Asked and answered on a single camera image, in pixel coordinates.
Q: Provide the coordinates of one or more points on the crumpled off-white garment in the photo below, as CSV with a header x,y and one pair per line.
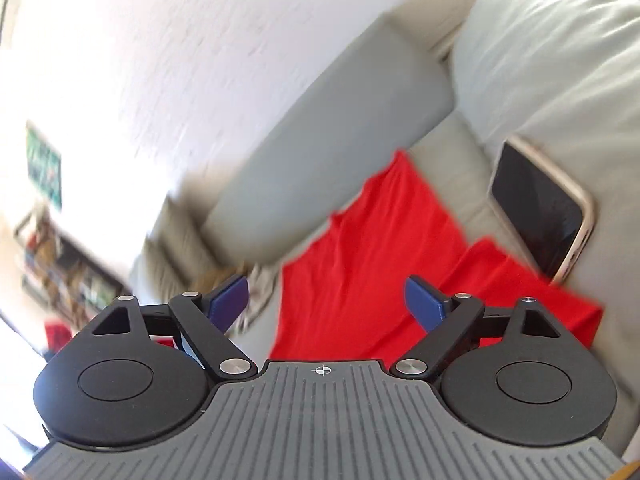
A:
x,y
257,290

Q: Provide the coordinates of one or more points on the beige sofa cushion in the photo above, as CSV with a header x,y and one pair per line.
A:
x,y
170,250

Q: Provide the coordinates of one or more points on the green wall poster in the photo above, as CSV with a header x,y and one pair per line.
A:
x,y
45,170

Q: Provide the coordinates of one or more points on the grey sofa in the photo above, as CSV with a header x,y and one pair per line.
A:
x,y
325,135

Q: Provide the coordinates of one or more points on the red object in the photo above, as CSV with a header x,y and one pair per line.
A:
x,y
57,337

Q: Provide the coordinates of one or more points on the cluttered shelf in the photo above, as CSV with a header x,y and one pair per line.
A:
x,y
75,270

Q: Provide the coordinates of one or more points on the smartphone in cream case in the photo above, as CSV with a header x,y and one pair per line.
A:
x,y
540,210

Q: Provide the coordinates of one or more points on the red t-shirt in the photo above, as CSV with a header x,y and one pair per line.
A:
x,y
350,270

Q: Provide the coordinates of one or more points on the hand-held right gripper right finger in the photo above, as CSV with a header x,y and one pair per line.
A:
x,y
425,305

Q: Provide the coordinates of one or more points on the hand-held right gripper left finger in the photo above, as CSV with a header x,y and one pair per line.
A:
x,y
230,297

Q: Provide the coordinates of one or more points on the light grey pillow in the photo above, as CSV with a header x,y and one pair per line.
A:
x,y
550,60

